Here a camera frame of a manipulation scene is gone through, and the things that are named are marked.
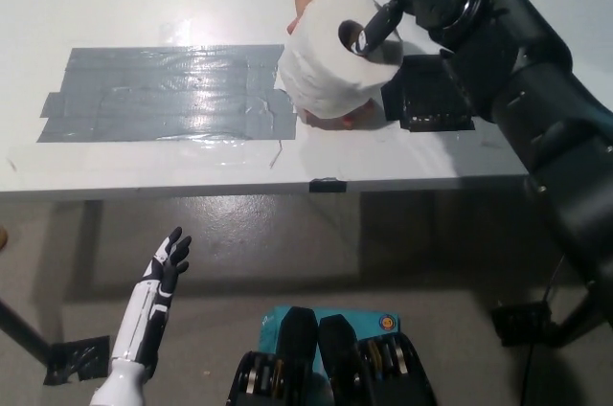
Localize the black floor cable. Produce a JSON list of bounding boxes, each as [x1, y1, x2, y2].
[[523, 343, 540, 406]]

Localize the white toilet paper roll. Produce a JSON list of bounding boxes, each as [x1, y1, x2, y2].
[[277, 0, 406, 121]]

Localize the person's bare hand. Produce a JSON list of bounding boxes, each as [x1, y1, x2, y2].
[[285, 16, 377, 132]]

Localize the black floor tape patch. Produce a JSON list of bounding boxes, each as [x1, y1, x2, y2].
[[491, 303, 553, 348], [43, 334, 112, 386]]

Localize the grey upright table leg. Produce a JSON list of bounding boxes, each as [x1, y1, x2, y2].
[[83, 199, 106, 285]]

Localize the small black tape strip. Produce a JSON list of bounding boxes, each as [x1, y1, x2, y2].
[[309, 176, 348, 194]]

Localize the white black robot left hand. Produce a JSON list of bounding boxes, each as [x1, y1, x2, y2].
[[110, 226, 193, 370]]

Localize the black tape square patch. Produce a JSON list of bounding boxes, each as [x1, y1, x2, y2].
[[380, 55, 477, 133]]

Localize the grey duct tape patch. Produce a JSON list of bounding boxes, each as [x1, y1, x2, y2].
[[35, 44, 299, 144]]

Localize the black teal robot torso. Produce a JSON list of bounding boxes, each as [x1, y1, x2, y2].
[[228, 305, 435, 406]]

